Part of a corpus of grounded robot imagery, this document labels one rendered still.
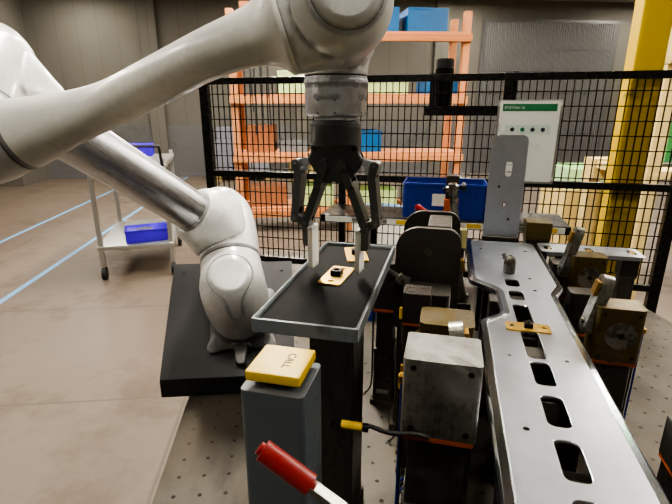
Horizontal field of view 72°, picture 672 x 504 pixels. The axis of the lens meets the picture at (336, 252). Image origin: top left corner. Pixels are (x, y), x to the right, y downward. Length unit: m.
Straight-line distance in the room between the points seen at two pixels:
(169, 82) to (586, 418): 0.71
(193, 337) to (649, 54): 1.78
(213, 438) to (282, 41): 0.90
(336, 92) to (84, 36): 10.87
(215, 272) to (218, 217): 0.15
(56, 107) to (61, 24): 10.89
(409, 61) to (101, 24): 6.38
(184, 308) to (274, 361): 0.88
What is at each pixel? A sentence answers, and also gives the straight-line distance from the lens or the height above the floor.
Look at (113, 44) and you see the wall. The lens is 11.26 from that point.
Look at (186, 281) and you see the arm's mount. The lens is 1.41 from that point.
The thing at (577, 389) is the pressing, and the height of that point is 1.00.
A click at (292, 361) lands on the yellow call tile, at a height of 1.16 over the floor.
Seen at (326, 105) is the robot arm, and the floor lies 1.42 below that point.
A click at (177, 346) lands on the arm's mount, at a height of 0.81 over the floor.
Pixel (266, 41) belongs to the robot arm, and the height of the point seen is 1.48.
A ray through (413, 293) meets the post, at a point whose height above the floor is 1.10.
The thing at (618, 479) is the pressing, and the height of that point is 1.00.
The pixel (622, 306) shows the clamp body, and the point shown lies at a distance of 1.08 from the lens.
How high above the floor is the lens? 1.42
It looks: 17 degrees down
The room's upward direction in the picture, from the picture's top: straight up
